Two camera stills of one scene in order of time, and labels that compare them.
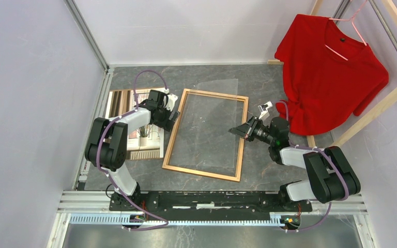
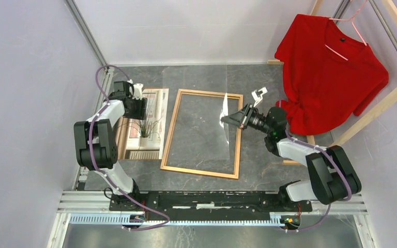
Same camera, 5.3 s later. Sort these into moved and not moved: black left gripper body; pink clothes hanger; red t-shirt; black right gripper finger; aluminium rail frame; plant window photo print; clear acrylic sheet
Moved: black left gripper body; clear acrylic sheet; black right gripper finger
Not moved: pink clothes hanger; plant window photo print; red t-shirt; aluminium rail frame
